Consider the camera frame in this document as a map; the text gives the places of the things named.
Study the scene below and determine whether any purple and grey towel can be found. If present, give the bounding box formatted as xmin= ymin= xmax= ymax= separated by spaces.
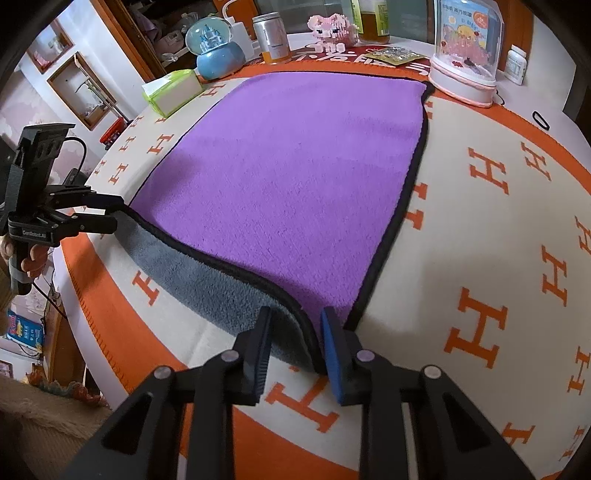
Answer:
xmin=115 ymin=72 xmax=434 ymax=373

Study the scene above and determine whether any person's left hand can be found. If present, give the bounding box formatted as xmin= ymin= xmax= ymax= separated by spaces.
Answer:
xmin=1 ymin=235 xmax=49 ymax=279

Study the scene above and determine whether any red bucket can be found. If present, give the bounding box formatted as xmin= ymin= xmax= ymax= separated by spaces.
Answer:
xmin=99 ymin=117 xmax=128 ymax=150

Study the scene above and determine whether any green tissue pack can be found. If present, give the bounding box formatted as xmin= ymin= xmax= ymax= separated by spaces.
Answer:
xmin=142 ymin=69 xmax=204 ymax=118

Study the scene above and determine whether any orange beige H-pattern blanket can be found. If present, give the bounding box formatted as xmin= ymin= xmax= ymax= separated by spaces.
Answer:
xmin=54 ymin=75 xmax=590 ymax=479

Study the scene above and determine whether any blue castle snow globe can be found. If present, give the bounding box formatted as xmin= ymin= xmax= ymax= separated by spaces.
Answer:
xmin=185 ymin=16 xmax=246 ymax=81

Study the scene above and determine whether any silver drink can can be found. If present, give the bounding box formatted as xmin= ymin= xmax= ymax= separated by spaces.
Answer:
xmin=252 ymin=12 xmax=291 ymax=65

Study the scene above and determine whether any pink block toy animal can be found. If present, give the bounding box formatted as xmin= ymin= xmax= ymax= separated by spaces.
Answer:
xmin=308 ymin=13 xmax=359 ymax=54

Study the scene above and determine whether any red mat with white letters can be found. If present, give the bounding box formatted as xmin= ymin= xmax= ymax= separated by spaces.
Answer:
xmin=236 ymin=46 xmax=430 ymax=81

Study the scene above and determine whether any glass bottle with yellow drink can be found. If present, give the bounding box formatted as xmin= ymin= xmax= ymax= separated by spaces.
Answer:
xmin=351 ymin=0 xmax=390 ymax=44

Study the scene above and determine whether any pill blister pack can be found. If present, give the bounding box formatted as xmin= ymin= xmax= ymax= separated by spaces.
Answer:
xmin=365 ymin=46 xmax=426 ymax=67

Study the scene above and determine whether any white pill bottle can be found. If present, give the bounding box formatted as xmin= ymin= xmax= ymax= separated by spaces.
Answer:
xmin=504 ymin=44 xmax=527 ymax=85

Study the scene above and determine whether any glass dome with pink base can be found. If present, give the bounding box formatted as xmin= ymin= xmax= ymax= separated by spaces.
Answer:
xmin=429 ymin=0 xmax=504 ymax=108

